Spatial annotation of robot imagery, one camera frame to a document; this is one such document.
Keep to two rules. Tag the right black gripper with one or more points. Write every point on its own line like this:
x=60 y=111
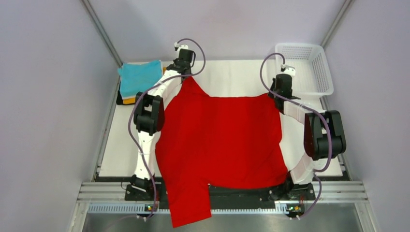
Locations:
x=273 y=85

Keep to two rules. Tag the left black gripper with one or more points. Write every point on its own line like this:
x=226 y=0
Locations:
x=189 y=67

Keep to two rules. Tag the red t shirt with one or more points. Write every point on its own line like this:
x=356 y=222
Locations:
x=230 y=142

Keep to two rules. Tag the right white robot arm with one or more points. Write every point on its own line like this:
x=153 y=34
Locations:
x=319 y=133

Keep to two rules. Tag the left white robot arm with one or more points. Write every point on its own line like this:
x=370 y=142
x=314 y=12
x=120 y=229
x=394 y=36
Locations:
x=149 y=115

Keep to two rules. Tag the white plastic basket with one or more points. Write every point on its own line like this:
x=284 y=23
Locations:
x=312 y=74

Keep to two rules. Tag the folded teal t shirt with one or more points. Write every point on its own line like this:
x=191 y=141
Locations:
x=139 y=78

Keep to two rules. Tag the folded black t shirt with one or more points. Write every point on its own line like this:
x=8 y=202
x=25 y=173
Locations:
x=119 y=100

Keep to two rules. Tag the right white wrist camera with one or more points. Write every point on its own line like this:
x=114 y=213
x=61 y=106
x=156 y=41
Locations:
x=289 y=70

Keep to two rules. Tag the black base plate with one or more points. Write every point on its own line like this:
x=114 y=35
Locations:
x=228 y=198

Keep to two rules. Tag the aluminium frame rail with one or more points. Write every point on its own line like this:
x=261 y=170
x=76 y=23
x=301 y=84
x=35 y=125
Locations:
x=332 y=192

